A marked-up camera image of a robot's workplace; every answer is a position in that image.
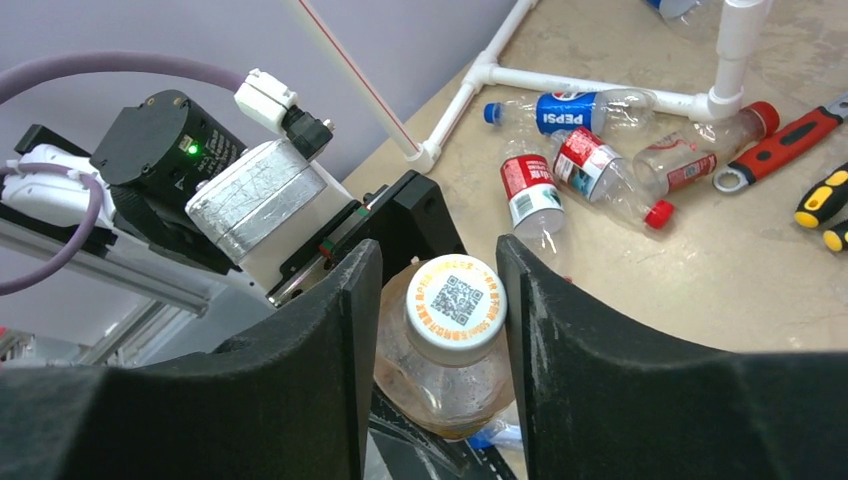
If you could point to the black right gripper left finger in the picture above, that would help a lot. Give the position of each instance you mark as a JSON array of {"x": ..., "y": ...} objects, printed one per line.
[{"x": 285, "y": 399}]

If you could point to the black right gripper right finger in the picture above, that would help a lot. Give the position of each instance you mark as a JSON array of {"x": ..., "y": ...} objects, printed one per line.
[{"x": 603, "y": 396}]

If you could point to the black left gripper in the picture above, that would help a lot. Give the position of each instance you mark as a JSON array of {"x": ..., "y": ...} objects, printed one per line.
[{"x": 409, "y": 219}]

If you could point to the gold red label bottle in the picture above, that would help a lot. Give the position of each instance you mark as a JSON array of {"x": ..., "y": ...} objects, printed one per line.
[{"x": 442, "y": 356}]

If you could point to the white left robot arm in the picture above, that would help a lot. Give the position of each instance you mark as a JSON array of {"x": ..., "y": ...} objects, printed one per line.
[{"x": 170, "y": 188}]

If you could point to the clear bottle blue white cap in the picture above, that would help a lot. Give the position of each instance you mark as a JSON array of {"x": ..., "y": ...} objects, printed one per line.
[{"x": 503, "y": 431}]

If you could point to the red label bottle near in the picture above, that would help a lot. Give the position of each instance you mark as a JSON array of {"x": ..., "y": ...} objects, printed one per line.
[{"x": 536, "y": 209}]

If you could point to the red label bottle middle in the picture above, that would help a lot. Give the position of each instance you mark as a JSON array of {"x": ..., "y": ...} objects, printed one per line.
[{"x": 583, "y": 163}]

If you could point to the Pepsi bottle by pipe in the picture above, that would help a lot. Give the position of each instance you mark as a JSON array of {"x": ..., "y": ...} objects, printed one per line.
[{"x": 611, "y": 114}]

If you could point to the clear bottle red open cap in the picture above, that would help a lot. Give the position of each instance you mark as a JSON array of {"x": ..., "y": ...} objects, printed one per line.
[{"x": 683, "y": 157}]

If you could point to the yellow black screwdriver right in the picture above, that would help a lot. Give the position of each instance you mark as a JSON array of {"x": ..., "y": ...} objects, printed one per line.
[{"x": 835, "y": 237}]

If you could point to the yellow black screwdriver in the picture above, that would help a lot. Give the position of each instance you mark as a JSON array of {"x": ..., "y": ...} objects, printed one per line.
[
  {"x": 824, "y": 199},
  {"x": 835, "y": 237}
]

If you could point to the yellow black screwdriver left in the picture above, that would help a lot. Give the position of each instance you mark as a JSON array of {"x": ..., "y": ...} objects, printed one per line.
[{"x": 824, "y": 199}]

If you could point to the Pepsi bottle far corner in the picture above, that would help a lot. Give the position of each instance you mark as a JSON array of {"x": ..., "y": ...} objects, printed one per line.
[{"x": 676, "y": 9}]

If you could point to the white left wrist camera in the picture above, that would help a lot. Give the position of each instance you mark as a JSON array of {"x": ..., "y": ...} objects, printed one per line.
[{"x": 264, "y": 207}]

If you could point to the red handled adjustable wrench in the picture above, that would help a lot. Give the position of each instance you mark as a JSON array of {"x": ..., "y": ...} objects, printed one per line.
[{"x": 781, "y": 148}]

